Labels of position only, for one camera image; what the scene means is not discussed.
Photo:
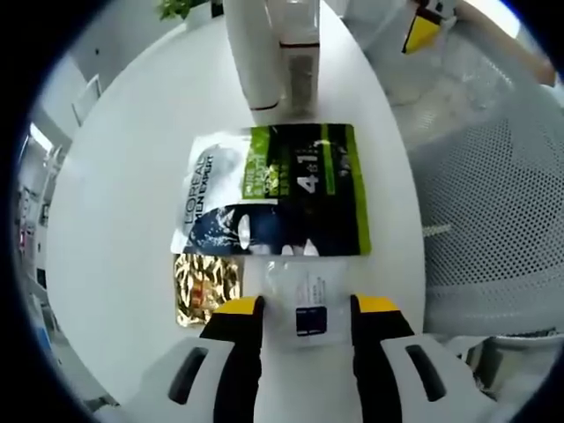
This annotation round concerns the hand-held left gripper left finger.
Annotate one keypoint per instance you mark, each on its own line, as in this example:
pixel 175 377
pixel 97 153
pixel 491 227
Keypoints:
pixel 198 379

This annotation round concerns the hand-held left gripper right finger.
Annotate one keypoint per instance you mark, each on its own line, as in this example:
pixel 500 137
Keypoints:
pixel 410 379

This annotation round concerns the gold foil skincare sachet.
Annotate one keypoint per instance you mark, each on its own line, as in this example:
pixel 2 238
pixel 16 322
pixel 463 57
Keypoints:
pixel 198 286

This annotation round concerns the grey mesh office chair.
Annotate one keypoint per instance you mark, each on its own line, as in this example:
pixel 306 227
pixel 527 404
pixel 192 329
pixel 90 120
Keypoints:
pixel 484 198

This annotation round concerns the white office chair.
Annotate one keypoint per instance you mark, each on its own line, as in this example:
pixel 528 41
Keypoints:
pixel 87 99

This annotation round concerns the clear plastic skincare packet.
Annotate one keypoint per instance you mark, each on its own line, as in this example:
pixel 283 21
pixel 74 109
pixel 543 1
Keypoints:
pixel 308 282

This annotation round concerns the green potted plant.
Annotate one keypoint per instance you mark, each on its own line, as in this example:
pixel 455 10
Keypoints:
pixel 176 9

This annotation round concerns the white skincare bottle red band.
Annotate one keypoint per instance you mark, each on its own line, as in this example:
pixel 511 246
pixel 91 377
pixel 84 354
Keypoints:
pixel 302 75

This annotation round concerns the large white skincare tube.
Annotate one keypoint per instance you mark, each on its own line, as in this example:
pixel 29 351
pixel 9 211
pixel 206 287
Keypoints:
pixel 255 53

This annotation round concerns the green black skincare sachet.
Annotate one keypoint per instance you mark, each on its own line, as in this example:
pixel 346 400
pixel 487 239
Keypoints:
pixel 286 189

